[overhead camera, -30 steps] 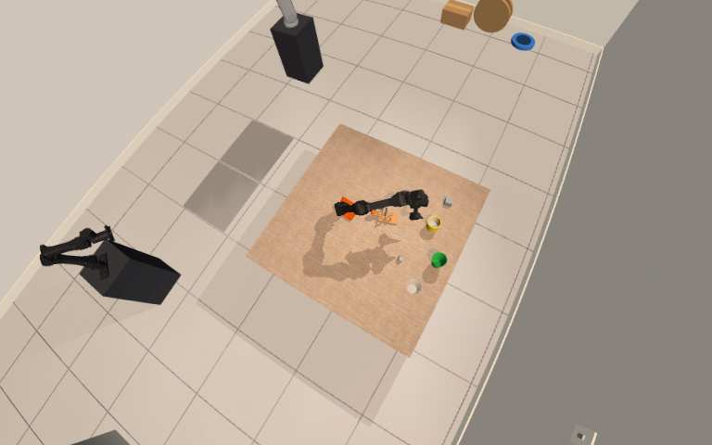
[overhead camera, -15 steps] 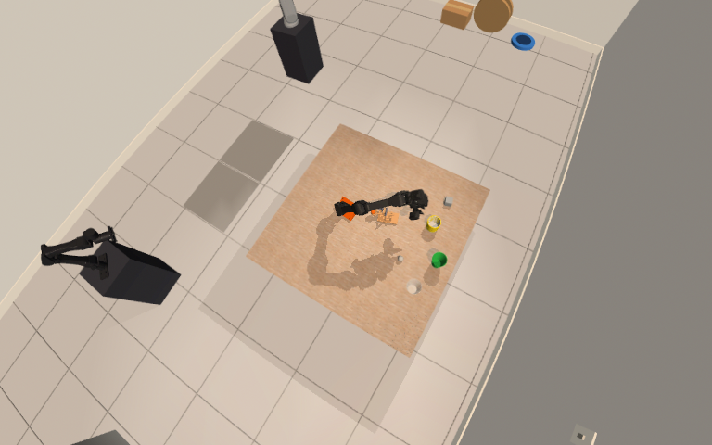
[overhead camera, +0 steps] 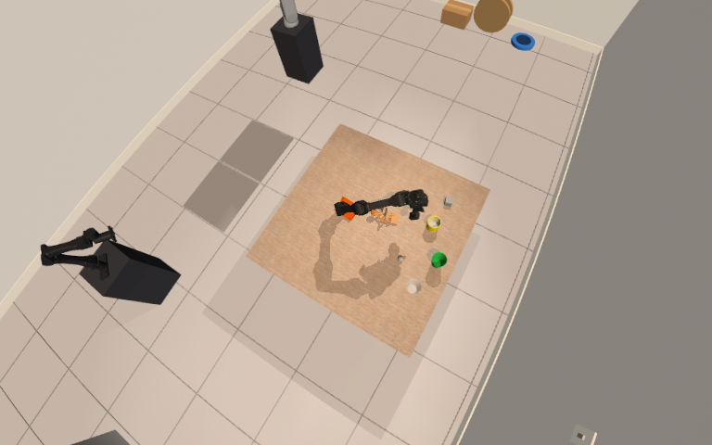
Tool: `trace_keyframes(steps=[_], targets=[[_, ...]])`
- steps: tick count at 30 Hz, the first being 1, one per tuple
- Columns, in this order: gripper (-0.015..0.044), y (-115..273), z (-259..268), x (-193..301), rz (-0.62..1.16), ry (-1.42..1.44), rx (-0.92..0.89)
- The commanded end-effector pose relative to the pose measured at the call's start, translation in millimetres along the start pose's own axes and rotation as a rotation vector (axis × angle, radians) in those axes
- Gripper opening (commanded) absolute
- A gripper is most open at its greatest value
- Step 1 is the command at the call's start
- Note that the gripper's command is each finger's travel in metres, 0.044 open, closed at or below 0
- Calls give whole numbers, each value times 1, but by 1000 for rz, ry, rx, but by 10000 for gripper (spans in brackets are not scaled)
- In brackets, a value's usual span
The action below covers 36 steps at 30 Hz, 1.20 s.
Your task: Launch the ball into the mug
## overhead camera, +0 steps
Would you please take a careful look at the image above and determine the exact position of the clear plastic cup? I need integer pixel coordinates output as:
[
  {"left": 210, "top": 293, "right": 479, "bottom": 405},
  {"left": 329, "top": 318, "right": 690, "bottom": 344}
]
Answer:
[{"left": 406, "top": 278, "right": 422, "bottom": 294}]

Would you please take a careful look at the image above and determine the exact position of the green cup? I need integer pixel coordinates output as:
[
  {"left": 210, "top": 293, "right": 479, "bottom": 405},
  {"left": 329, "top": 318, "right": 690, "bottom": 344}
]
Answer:
[{"left": 432, "top": 252, "right": 448, "bottom": 268}]

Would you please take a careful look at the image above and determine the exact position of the yellow mug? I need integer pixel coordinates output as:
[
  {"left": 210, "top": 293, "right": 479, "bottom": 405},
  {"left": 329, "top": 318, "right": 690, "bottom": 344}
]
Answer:
[{"left": 426, "top": 215, "right": 441, "bottom": 233}]

